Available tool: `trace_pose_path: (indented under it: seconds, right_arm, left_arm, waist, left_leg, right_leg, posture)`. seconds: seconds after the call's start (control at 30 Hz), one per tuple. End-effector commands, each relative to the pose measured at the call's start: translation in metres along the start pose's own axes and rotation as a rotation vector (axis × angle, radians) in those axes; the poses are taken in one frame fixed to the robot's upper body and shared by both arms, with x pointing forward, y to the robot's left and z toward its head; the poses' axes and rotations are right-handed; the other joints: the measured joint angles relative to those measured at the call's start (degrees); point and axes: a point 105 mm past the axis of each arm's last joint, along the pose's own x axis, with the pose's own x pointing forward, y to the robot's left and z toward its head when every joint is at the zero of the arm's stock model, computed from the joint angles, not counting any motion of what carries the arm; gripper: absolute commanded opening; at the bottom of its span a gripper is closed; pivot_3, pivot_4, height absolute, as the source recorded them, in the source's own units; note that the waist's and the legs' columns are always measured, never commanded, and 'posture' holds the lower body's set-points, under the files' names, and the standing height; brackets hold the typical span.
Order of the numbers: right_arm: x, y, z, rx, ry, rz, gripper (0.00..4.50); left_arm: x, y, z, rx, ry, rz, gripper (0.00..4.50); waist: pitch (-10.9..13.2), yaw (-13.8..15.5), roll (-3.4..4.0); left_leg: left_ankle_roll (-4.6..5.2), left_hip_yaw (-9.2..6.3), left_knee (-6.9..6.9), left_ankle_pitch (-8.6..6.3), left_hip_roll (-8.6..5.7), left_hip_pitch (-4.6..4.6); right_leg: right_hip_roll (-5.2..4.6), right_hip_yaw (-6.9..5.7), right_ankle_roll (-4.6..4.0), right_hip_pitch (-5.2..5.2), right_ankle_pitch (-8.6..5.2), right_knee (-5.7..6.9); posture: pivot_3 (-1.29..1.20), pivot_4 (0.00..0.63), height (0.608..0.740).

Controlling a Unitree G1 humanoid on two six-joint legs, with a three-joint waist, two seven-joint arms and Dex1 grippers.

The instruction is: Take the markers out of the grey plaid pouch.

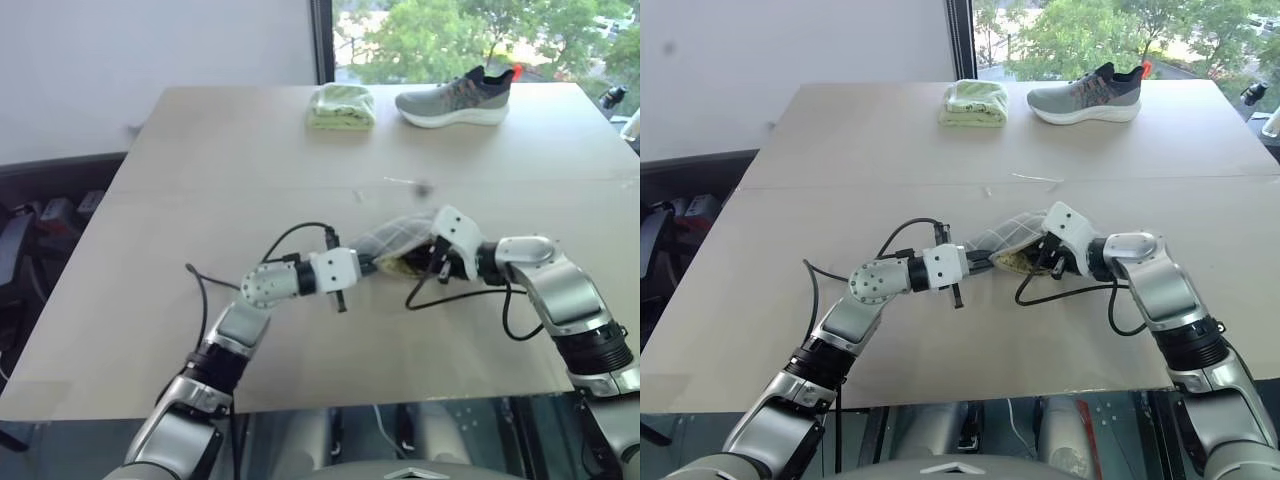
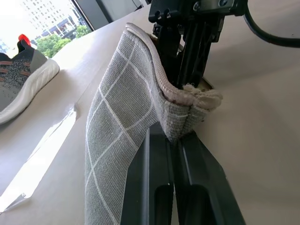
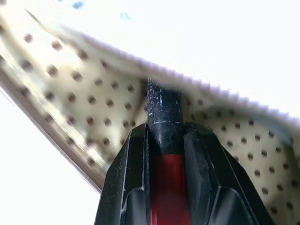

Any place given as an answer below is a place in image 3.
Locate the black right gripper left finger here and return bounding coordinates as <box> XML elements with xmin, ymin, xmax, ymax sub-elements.
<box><xmin>93</xmin><ymin>123</ymin><xmax>151</xmax><ymax>225</ymax></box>

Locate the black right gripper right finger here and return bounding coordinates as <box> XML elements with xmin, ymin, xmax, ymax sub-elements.
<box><xmin>183</xmin><ymin>121</ymin><xmax>275</xmax><ymax>225</ymax></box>

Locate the black and red pen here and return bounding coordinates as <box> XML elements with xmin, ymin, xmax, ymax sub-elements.
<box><xmin>146</xmin><ymin>78</ymin><xmax>191</xmax><ymax>225</ymax></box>

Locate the green grid-pattern zipper pouch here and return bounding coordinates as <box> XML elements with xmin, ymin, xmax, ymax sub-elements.
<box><xmin>0</xmin><ymin>7</ymin><xmax>300</xmax><ymax>225</ymax></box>

